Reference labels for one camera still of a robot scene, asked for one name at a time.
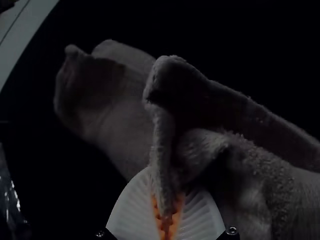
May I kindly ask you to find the silver foil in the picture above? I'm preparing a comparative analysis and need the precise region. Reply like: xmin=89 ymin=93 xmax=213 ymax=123
xmin=0 ymin=142 xmax=29 ymax=240

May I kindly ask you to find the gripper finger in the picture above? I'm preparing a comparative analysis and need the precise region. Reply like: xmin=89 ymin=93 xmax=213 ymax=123
xmin=166 ymin=187 xmax=241 ymax=240
xmin=96 ymin=166 xmax=166 ymax=240

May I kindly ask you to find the black mat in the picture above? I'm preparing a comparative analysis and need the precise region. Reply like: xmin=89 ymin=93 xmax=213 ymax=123
xmin=0 ymin=0 xmax=320 ymax=240

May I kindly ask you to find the pale towel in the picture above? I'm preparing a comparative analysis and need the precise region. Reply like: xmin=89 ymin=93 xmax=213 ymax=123
xmin=53 ymin=38 xmax=320 ymax=240

